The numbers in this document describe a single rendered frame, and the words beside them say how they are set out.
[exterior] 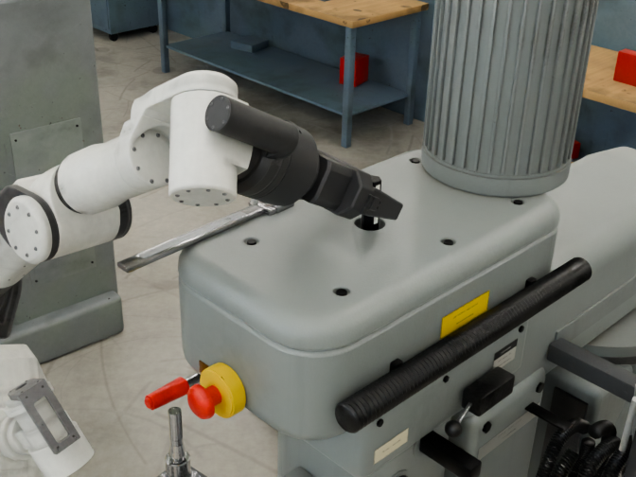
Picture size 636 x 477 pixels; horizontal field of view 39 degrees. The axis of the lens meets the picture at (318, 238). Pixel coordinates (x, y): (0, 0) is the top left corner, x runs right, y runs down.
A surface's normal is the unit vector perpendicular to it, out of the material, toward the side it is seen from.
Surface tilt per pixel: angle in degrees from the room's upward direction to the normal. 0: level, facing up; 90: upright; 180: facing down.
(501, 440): 90
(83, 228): 86
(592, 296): 90
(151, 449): 0
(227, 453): 0
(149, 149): 60
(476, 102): 90
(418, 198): 0
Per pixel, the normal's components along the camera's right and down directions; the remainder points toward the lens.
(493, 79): -0.35, 0.44
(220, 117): -0.65, -0.18
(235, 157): 0.76, -0.18
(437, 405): 0.70, 0.36
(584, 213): 0.03, -0.88
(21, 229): -0.62, 0.24
